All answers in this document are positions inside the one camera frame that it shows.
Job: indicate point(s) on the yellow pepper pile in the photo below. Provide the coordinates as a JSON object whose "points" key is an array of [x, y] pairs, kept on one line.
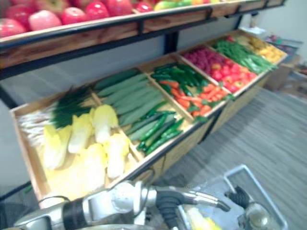
{"points": [[266, 50]]}

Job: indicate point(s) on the green chili pepper pile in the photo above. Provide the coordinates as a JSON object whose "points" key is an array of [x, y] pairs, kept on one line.
{"points": [[182, 76]]}

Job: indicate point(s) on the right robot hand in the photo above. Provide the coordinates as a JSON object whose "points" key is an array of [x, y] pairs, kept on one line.
{"points": [[256, 215]]}

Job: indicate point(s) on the dark red berry pile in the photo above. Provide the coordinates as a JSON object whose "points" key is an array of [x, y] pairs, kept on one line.
{"points": [[201, 58]]}

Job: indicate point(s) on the green yellow mango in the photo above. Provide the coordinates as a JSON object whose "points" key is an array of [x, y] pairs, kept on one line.
{"points": [[168, 4]]}

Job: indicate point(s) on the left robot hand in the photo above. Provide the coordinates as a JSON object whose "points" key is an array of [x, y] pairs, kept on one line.
{"points": [[168, 206]]}

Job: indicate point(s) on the brown cardboard box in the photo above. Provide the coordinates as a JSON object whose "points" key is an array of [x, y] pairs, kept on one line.
{"points": [[280, 74]]}

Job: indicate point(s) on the yellow cabbage piece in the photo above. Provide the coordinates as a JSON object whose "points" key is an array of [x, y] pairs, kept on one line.
{"points": [[201, 219]]}

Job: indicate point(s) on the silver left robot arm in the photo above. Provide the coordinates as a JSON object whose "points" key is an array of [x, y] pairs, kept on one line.
{"points": [[110, 203]]}

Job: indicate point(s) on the long pale green loofah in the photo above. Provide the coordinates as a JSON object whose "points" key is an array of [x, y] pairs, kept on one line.
{"points": [[122, 85], [117, 79], [141, 105], [129, 93], [141, 112], [136, 98]]}

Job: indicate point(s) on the dark green cucumber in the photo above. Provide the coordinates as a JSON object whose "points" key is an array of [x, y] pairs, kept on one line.
{"points": [[144, 122], [153, 128], [165, 141], [172, 127]]}

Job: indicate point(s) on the wooden fruit shelf black frame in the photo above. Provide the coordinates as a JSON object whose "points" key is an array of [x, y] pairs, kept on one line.
{"points": [[72, 45]]}

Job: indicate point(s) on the green onion bunch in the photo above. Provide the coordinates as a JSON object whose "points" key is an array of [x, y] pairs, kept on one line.
{"points": [[69, 107]]}

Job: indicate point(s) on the wooden vegetable display stand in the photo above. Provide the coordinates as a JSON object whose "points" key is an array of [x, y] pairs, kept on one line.
{"points": [[175, 153]]}

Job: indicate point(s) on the green bean pile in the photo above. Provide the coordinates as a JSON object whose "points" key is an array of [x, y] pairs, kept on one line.
{"points": [[242, 56]]}

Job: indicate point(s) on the orange carrot pile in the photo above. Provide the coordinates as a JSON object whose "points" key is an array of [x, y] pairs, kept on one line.
{"points": [[192, 98]]}

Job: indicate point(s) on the pink red apple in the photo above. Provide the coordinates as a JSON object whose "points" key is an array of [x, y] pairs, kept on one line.
{"points": [[44, 20]]}

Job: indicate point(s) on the red tomato pile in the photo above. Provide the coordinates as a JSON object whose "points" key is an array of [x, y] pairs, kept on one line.
{"points": [[230, 74]]}

